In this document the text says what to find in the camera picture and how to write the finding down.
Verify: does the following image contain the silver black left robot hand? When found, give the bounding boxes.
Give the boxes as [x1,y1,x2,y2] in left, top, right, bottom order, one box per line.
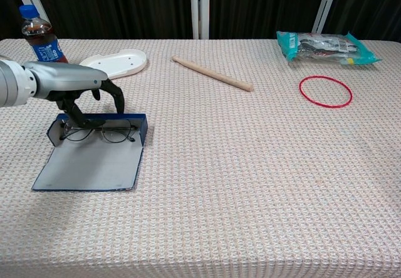
[23,60,125,128]

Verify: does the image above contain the black thin-frame eyeglasses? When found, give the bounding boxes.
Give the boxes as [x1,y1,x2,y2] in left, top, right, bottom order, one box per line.
[59,118,138,144]

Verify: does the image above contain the blue printed glasses case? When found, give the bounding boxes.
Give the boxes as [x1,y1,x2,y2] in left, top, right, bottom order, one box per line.
[31,112,148,193]

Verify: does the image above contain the cola bottle with blue cap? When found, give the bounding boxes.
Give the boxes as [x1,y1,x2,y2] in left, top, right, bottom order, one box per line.
[18,4,69,64]

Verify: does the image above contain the white oval plastic tray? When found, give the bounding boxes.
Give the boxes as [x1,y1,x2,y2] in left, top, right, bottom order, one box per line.
[79,48,148,81]

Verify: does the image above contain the black pleated curtain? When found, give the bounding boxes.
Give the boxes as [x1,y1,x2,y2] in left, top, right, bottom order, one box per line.
[0,0,401,43]

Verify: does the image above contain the wooden stick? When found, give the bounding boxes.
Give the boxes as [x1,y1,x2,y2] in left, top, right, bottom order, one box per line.
[171,55,254,93]

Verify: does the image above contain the beige woven tablecloth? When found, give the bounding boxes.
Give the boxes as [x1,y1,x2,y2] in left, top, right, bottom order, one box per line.
[0,38,401,278]

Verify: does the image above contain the teal snack package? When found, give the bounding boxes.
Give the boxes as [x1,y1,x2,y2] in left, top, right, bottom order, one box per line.
[276,30,382,66]

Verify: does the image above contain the red ring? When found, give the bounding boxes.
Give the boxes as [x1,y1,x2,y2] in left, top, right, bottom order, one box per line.
[298,75,353,109]

